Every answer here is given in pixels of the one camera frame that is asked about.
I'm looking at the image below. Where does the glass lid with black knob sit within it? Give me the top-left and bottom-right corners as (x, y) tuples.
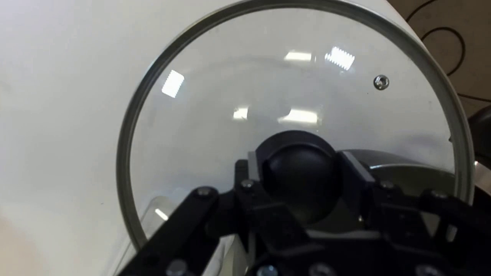
(115, 0), (476, 252)

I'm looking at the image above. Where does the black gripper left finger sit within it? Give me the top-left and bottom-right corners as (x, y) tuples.
(120, 149), (309, 276)

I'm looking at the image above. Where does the large black cooking pot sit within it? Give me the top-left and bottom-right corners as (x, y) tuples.
(351, 106), (491, 206)

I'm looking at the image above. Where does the black floor cable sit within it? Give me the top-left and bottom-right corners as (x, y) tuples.
(404, 0), (491, 104)

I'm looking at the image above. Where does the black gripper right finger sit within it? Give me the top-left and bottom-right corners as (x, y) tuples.
(339, 150), (491, 276)

